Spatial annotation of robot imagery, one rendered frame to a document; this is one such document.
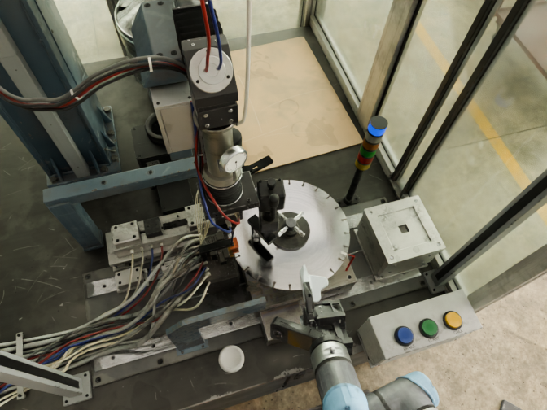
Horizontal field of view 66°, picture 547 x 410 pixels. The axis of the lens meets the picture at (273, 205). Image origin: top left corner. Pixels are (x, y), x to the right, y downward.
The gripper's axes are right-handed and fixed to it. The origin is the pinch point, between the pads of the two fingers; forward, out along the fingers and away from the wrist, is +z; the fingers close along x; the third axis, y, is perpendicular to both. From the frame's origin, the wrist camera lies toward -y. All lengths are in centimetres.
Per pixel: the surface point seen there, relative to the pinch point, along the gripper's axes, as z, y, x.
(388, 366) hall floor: 49, 49, -88
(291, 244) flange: 14.2, 0.0, 4.2
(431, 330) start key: -3.5, 33.4, -14.2
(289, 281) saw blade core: 6.8, -1.6, -2.0
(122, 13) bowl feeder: 73, -44, 59
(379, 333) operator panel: -2.1, 20.2, -14.4
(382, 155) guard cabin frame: 55, 39, 11
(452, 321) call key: -2.2, 39.6, -13.3
